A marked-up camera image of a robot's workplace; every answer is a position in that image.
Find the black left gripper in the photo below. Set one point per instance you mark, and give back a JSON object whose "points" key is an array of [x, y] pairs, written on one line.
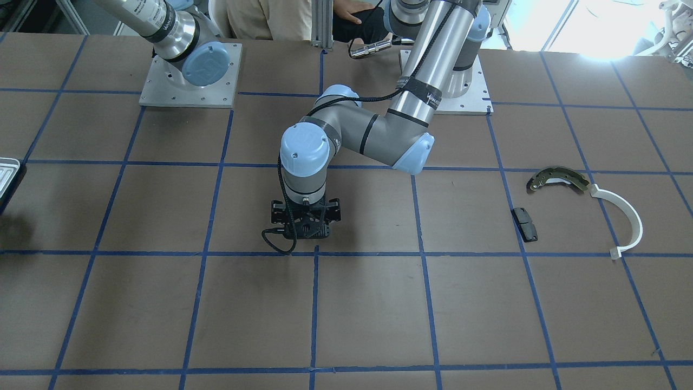
{"points": [[278, 213]]}

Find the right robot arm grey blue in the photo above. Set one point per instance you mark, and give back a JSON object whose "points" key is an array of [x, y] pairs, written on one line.
{"points": [[180, 34]]}

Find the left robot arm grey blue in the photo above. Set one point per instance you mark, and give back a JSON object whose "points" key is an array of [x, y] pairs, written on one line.
{"points": [[391, 129]]}

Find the silver ribbed metal tray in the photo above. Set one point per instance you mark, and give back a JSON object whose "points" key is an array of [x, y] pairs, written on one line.
{"points": [[10, 168]]}

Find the silver cylindrical connector plug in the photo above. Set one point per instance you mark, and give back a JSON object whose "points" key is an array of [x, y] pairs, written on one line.
{"points": [[370, 49]]}

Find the seated person beige shirt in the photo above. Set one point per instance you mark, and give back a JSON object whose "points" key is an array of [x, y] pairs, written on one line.
{"points": [[292, 20]]}

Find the black brake pad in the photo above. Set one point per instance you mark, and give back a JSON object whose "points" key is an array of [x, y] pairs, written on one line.
{"points": [[525, 224]]}

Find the metal brake shoe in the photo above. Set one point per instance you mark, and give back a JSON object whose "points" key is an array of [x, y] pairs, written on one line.
{"points": [[557, 175]]}

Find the aluminium frame post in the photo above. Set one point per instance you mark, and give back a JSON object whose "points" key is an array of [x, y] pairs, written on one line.
{"points": [[322, 12]]}

